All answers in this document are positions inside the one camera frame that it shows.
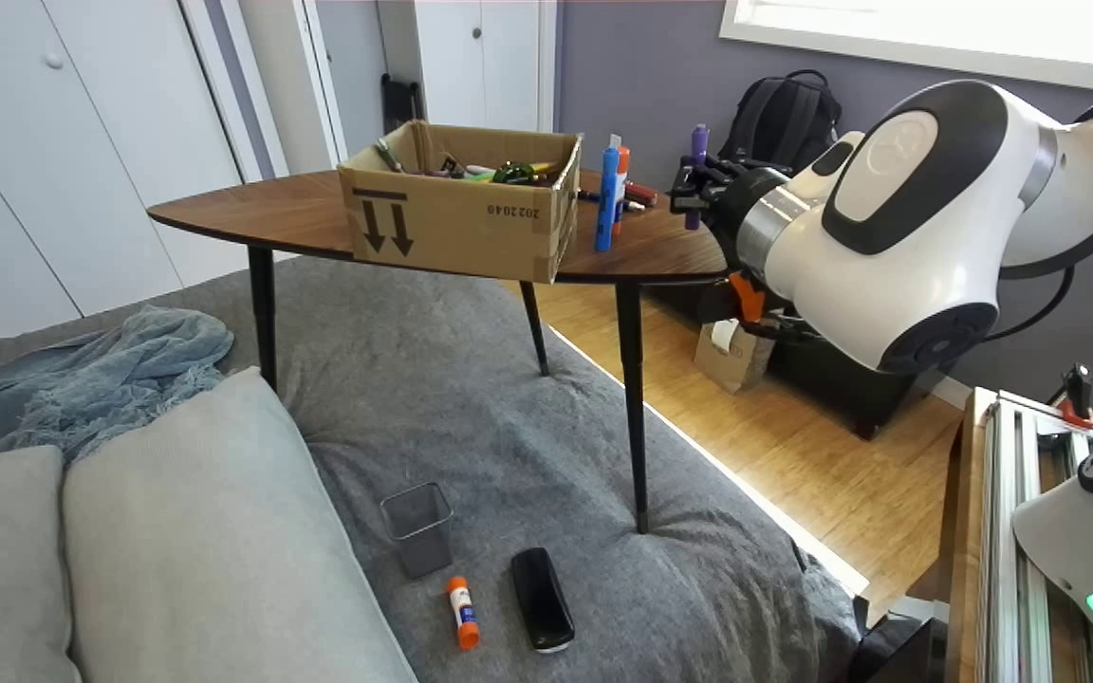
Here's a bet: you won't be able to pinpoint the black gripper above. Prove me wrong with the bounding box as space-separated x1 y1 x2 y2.
669 155 781 241

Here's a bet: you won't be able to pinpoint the purple marker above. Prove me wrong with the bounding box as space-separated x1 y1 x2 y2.
688 122 709 233

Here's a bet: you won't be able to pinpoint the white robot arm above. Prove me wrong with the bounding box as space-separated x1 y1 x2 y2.
670 79 1093 375

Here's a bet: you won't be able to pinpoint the blue marker standing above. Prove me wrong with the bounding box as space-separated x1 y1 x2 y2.
590 133 623 255

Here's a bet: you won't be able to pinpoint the small cardboard box on floor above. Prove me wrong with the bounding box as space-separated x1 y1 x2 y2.
693 318 774 393

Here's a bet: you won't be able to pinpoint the black backpack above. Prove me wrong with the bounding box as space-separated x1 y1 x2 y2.
721 69 843 170

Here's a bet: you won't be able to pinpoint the white orange glue stick standing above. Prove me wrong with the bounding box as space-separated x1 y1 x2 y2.
616 141 631 233

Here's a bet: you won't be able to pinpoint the wooden teardrop side table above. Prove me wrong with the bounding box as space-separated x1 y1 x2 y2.
146 170 730 527

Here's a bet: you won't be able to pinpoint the grey mesh pen cup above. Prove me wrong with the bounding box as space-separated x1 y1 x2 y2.
380 481 453 582

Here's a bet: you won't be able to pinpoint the orange capped glue stick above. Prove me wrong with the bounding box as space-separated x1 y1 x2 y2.
444 572 480 652

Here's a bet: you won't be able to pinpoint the light grey pillow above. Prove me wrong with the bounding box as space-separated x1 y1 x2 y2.
0 372 412 683

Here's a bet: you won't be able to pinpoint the white wardrobe doors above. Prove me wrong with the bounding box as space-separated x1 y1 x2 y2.
0 0 284 338

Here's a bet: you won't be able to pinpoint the blue grey blanket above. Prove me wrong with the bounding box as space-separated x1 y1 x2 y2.
0 305 234 458

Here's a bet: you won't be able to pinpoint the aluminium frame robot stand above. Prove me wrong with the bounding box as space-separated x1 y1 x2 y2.
946 388 1093 683

